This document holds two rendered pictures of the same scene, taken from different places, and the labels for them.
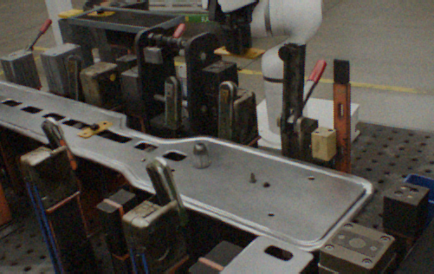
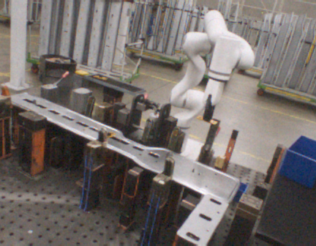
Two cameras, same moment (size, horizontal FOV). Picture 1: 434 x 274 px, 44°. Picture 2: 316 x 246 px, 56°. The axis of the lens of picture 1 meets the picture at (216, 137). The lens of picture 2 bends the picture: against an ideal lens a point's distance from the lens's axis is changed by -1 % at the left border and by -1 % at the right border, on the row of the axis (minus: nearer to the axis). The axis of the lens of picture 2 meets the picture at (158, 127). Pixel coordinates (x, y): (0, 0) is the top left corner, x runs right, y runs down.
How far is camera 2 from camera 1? 0.57 m
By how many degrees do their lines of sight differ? 18
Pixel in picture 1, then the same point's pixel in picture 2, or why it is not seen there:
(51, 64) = (78, 97)
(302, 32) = (197, 110)
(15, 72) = (48, 95)
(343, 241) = (246, 199)
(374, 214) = not seen: hidden behind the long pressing
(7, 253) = (44, 187)
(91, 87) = (100, 113)
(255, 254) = (207, 200)
